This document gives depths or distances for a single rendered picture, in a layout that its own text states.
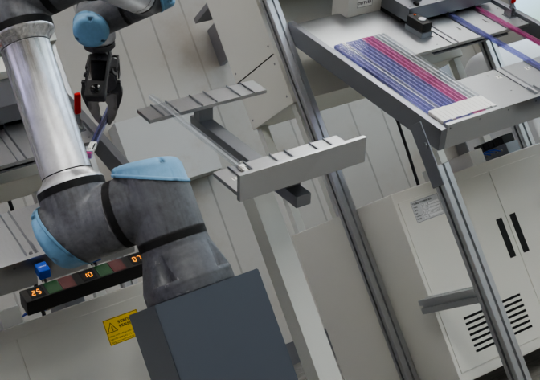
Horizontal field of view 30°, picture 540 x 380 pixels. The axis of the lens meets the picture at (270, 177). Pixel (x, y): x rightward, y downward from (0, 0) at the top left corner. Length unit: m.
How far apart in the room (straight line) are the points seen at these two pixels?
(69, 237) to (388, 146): 4.58
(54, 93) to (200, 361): 0.51
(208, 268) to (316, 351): 0.86
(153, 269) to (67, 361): 0.85
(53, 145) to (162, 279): 0.29
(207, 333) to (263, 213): 0.88
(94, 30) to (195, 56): 3.71
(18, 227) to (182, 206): 0.68
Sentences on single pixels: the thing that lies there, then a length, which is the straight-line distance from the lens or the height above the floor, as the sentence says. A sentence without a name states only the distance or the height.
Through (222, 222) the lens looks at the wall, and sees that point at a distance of 5.62.
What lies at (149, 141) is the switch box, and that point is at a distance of 5.43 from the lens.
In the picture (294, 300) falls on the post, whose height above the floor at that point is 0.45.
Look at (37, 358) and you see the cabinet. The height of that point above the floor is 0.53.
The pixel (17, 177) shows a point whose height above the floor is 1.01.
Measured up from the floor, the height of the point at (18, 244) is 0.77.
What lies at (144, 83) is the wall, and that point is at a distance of 5.69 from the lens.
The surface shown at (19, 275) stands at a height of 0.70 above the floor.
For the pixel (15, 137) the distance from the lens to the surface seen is 2.53.
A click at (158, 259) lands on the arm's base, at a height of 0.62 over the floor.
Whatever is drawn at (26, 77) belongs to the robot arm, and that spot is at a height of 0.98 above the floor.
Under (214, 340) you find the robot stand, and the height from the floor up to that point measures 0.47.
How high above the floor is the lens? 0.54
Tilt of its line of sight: 5 degrees up
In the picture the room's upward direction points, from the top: 20 degrees counter-clockwise
